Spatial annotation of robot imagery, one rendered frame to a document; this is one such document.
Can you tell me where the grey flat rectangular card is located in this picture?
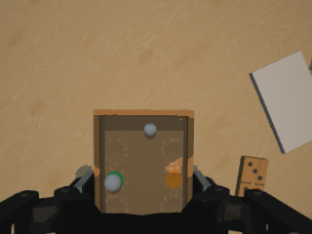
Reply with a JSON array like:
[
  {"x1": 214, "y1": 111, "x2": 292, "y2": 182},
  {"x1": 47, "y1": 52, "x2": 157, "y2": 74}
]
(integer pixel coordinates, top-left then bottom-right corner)
[{"x1": 250, "y1": 51, "x2": 312, "y2": 153}]

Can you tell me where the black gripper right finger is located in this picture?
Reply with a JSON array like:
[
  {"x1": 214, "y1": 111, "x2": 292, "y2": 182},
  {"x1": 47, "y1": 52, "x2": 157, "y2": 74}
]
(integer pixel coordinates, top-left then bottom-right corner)
[{"x1": 167, "y1": 171, "x2": 312, "y2": 234}]

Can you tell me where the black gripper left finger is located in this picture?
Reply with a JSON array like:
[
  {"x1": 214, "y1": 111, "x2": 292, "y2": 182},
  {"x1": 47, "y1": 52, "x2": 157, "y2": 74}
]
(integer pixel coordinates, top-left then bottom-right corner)
[{"x1": 0, "y1": 171, "x2": 112, "y2": 234}]

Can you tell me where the brown wooden domino tile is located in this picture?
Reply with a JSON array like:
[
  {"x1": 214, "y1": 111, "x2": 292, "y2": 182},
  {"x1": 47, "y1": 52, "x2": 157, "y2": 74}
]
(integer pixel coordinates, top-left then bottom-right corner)
[{"x1": 235, "y1": 155, "x2": 269, "y2": 197}]

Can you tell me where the brown wooden ball puzzle tray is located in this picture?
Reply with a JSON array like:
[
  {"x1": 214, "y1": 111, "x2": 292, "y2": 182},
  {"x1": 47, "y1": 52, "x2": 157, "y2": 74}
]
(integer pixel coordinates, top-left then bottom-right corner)
[{"x1": 94, "y1": 109, "x2": 194, "y2": 215}]

